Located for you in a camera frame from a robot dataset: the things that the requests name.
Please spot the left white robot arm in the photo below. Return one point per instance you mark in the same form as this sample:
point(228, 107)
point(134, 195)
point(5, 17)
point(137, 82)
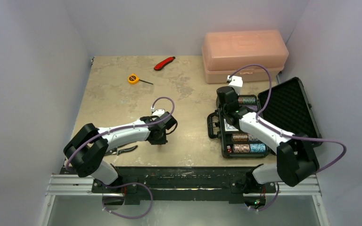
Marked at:
point(86, 150)

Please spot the light blue chip stack upper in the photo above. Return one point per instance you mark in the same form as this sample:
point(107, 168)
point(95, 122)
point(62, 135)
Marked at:
point(252, 138)

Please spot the brown chip stack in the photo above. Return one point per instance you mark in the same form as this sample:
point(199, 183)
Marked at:
point(241, 148)
point(240, 137)

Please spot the light blue chip stack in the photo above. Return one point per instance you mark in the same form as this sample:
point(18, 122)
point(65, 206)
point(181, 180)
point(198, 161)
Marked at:
point(252, 138)
point(258, 148)

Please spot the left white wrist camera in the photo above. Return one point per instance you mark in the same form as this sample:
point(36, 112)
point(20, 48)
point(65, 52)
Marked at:
point(157, 112)

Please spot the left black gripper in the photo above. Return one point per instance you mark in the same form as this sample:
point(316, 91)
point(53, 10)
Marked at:
point(160, 141)

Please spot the black table front rail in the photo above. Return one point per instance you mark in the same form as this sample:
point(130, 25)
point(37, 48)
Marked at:
point(228, 184)

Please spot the black poker set case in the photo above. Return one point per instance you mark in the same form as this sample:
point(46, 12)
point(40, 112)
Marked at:
point(286, 107)

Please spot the purple chip stack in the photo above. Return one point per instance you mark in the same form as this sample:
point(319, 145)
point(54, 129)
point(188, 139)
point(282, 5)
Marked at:
point(252, 107)

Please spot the light blue chip stack lower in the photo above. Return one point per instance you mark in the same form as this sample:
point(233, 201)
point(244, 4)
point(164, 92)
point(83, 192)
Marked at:
point(258, 148)

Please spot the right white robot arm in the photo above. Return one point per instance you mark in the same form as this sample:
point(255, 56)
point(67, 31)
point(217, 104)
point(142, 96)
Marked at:
point(296, 159)

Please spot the pink plastic storage box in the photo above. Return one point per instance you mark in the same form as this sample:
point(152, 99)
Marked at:
point(243, 52)

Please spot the black grey pliers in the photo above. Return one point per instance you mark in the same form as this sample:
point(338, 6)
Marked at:
point(120, 150)

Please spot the yellow tape measure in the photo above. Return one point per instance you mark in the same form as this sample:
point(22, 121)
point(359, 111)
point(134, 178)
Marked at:
point(134, 79)

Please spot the brown chip stack lower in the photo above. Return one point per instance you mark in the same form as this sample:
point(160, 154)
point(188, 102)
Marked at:
point(241, 148)

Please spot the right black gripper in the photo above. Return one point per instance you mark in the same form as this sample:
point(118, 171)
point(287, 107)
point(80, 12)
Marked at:
point(226, 110)

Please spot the blue card deck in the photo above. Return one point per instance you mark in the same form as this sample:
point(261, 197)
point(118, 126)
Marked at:
point(229, 128)

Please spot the blue yellow chip stack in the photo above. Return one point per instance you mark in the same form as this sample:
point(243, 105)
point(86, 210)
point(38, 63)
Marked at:
point(247, 100)

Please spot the red utility knife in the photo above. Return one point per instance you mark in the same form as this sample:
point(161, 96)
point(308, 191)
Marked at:
point(162, 64)

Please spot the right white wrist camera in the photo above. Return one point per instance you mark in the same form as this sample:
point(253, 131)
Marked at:
point(235, 82)

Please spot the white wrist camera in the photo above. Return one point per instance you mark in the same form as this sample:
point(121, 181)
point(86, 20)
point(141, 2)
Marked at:
point(235, 82)
point(157, 112)

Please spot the brown chip stack upper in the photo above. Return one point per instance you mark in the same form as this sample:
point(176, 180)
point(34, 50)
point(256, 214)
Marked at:
point(240, 137)

